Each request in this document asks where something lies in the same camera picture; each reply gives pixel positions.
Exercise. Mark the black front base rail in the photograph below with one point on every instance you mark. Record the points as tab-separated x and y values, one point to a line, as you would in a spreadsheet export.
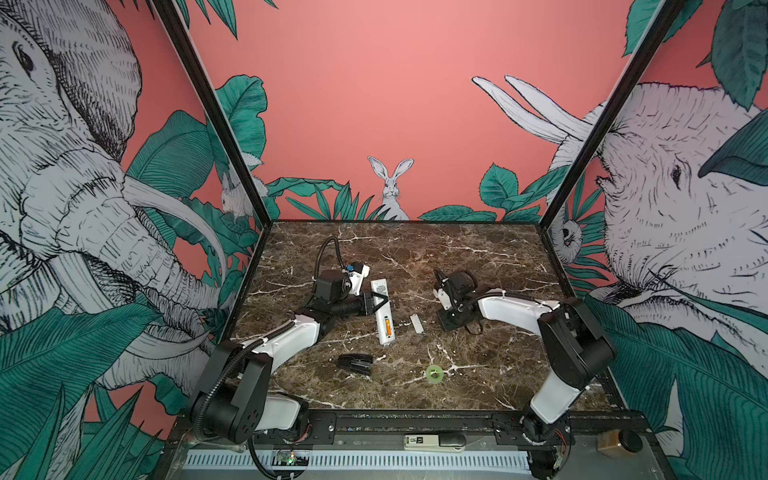
502	426

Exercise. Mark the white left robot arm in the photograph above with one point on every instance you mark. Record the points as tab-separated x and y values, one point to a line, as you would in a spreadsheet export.
231	400

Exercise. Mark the white label box on rail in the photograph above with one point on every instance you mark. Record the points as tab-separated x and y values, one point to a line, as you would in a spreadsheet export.
440	443

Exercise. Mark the white battery cover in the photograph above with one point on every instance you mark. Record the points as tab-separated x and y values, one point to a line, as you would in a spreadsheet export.
417	324

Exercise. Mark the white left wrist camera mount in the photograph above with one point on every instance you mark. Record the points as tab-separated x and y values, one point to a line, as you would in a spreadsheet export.
357	272

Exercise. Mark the black corner frame post left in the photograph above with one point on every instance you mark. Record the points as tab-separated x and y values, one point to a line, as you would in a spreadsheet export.
172	21

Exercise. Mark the black plastic clip part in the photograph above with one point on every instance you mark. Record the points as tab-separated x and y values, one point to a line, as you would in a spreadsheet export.
358	363

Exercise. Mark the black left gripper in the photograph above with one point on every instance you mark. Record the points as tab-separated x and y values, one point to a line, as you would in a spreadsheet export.
365	306

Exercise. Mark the brass knob block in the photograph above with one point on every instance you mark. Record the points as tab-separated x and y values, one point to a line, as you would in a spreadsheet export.
619	443

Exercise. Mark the white remote control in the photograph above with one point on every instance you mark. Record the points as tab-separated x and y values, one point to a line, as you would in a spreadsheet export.
384	313

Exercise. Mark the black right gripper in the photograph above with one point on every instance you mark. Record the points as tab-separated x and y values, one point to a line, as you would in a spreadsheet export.
444	323

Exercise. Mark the white perforated front strip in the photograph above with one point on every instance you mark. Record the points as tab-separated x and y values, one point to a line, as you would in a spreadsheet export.
325	460

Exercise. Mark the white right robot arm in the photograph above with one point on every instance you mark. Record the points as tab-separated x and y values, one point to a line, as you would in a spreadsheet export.
576	345

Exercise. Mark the black corner frame post right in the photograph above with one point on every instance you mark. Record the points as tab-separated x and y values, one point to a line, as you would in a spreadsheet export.
653	36

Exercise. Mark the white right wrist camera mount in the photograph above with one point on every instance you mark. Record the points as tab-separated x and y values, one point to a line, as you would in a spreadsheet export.
442	296

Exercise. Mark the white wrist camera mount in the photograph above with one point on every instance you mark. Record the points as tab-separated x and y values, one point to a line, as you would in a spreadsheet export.
442	296
357	272

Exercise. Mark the black corner frame post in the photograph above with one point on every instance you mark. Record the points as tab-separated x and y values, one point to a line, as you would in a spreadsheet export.
653	36
172	21

